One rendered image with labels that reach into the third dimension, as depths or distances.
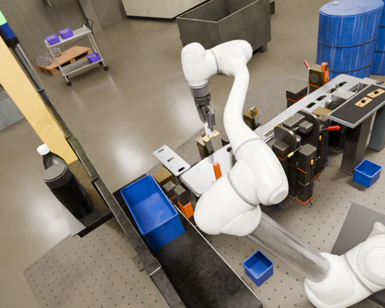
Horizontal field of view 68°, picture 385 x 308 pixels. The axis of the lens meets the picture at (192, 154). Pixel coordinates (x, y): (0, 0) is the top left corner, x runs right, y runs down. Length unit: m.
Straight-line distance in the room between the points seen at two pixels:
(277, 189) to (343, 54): 3.01
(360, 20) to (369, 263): 2.79
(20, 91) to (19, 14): 7.40
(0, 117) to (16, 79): 4.28
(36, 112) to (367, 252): 1.45
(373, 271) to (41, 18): 8.69
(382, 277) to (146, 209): 0.96
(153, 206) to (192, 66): 0.68
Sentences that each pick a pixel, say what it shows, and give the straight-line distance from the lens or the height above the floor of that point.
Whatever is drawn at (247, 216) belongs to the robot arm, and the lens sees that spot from 0.87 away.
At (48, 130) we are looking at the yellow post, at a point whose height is 1.43.
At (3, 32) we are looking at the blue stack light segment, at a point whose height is 1.84.
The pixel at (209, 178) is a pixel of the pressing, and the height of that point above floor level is 1.00.
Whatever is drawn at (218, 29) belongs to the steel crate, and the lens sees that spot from 4.33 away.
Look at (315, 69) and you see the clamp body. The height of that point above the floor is 1.06.
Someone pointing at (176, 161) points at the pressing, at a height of 1.00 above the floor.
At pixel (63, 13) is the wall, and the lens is 9.16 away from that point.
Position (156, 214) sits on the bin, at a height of 1.03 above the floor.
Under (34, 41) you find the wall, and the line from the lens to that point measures 8.91.
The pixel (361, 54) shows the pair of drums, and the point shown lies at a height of 0.49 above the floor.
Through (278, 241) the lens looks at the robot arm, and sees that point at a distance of 1.00.
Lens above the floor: 2.06
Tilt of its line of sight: 40 degrees down
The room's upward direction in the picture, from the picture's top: 16 degrees counter-clockwise
